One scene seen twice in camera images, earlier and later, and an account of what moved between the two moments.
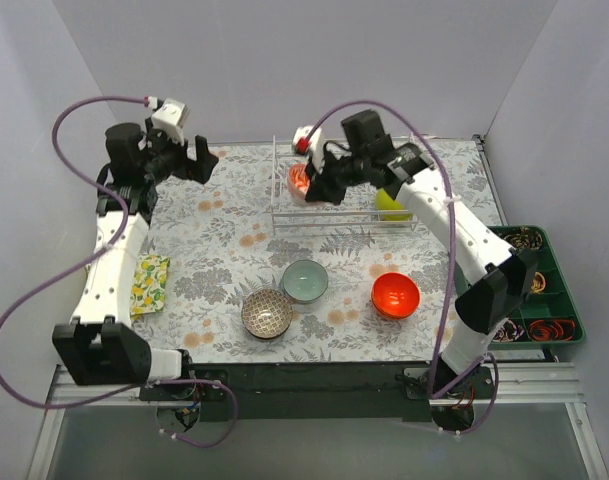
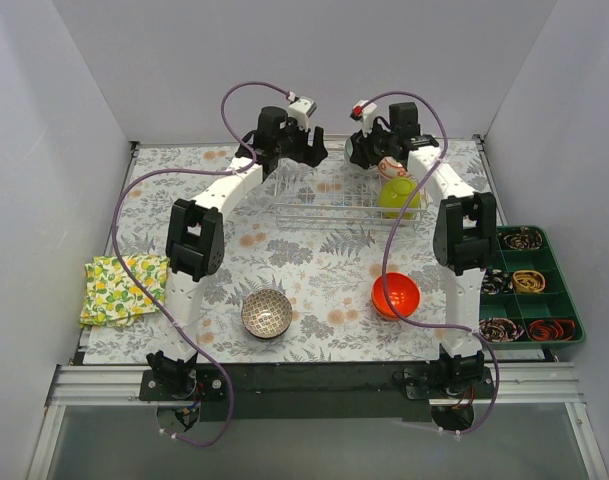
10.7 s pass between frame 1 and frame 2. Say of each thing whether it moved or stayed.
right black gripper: moved
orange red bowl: stayed
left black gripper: moved
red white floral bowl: moved
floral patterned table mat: stayed
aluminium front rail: stayed
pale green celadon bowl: moved
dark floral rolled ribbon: stayed
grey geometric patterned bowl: stayed
